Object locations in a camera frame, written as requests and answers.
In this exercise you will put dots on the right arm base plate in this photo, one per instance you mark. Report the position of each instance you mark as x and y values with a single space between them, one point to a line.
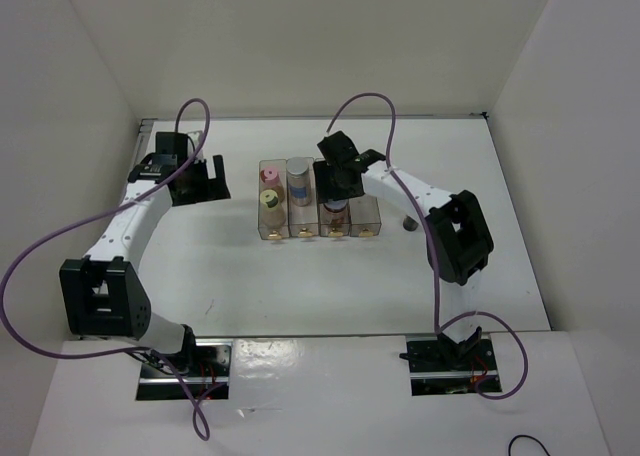
433 371

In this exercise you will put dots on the pink cap spice bottle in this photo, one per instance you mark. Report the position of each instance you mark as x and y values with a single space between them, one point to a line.
270 180

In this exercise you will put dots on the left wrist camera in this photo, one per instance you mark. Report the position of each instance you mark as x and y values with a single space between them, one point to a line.
172 143

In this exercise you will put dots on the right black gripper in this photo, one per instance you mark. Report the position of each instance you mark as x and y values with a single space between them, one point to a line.
322 173

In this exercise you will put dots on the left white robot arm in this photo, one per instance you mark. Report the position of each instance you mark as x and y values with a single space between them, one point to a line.
103 294

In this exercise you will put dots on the yellow cap spice bottle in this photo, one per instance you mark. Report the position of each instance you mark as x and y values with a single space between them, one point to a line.
272 213

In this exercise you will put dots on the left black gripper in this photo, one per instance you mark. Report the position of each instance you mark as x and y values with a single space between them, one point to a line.
211 189

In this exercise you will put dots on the silver lid blue label jar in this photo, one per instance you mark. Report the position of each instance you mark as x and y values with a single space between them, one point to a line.
299 180

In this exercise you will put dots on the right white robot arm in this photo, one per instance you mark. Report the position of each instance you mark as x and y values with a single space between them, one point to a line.
457 236

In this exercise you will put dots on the red label spice jar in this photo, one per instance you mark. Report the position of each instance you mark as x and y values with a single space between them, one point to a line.
334 213

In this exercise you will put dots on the tall black cap bottle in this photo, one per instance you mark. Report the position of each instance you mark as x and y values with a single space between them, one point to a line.
409 224

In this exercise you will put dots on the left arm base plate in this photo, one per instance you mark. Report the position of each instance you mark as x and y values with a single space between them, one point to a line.
208 377

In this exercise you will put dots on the clear organizer bin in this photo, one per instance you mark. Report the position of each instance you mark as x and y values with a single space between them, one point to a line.
282 232
303 221
333 231
364 209

